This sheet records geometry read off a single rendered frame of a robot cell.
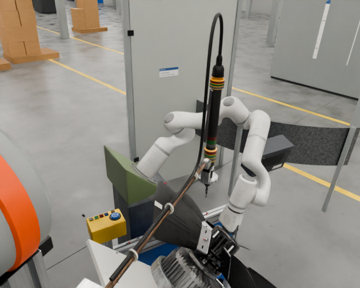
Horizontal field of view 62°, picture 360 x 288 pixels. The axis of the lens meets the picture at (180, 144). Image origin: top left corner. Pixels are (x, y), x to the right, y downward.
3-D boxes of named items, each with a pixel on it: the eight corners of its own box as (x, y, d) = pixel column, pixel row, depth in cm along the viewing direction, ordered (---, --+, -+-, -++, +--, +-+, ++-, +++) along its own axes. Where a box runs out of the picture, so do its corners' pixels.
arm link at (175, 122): (174, 140, 185) (158, 128, 174) (178, 124, 190) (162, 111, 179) (250, 124, 156) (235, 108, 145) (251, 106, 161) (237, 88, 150)
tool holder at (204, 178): (211, 190, 101) (214, 166, 96) (192, 184, 103) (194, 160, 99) (220, 176, 108) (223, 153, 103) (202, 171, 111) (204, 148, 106)
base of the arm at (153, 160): (124, 160, 179) (143, 136, 179) (143, 171, 194) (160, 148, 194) (141, 178, 167) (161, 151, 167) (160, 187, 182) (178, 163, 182)
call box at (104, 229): (94, 248, 137) (91, 232, 131) (88, 234, 144) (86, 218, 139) (127, 236, 144) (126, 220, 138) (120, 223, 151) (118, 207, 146)
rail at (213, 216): (101, 269, 149) (99, 258, 145) (99, 263, 152) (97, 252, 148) (242, 212, 189) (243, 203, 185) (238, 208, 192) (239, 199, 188)
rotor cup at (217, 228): (224, 276, 113) (248, 251, 114) (212, 273, 102) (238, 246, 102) (201, 248, 122) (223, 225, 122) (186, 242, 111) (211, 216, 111)
